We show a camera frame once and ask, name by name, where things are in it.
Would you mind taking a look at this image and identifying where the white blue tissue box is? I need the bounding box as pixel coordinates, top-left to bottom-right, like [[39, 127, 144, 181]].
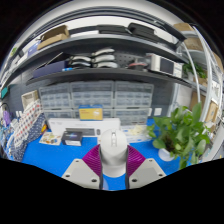
[[128, 123, 151, 144]]

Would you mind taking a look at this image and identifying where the white keyboard mouse box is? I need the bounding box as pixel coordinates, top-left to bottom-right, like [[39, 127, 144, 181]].
[[46, 117, 122, 138]]

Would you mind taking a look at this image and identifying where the yellow cardboard box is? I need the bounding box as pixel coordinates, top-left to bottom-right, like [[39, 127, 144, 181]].
[[78, 104, 104, 121]]

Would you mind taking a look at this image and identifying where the small black box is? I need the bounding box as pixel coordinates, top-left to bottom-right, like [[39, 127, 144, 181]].
[[60, 130, 84, 147]]

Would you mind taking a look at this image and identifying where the checked and dotted cloth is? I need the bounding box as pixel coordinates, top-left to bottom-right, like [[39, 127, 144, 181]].
[[0, 99, 48, 163]]

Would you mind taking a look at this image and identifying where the white woven basket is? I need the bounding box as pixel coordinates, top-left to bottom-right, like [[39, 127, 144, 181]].
[[21, 89, 40, 111]]

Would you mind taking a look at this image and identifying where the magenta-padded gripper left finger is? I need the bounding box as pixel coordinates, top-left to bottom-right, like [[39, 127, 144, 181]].
[[61, 143, 104, 190]]

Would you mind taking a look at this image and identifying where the colourful sticker sheet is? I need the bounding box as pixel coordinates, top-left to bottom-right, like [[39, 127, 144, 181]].
[[38, 131, 63, 146]]

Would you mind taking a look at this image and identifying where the white metal shelf rack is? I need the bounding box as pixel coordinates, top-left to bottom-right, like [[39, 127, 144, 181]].
[[173, 22, 224, 134]]

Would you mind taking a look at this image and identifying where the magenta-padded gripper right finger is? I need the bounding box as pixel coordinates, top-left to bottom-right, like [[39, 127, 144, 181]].
[[125, 144, 167, 190]]

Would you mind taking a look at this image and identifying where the grey white computer mouse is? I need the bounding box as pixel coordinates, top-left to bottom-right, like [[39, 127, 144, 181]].
[[99, 128, 129, 178]]

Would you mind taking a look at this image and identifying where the green plant in white pot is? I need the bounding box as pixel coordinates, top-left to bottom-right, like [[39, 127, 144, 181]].
[[146, 101, 212, 170]]

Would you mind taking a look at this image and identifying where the dark wall shelf unit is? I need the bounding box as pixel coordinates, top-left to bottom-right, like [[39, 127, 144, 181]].
[[0, 6, 188, 101]]

